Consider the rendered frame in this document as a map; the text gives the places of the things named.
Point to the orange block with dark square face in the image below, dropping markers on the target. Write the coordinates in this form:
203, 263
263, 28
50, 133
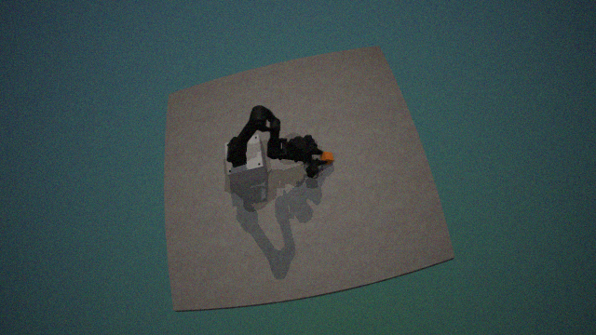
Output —
327, 156

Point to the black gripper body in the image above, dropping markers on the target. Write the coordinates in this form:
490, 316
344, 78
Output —
312, 168

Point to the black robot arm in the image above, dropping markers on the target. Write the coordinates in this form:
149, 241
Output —
237, 147

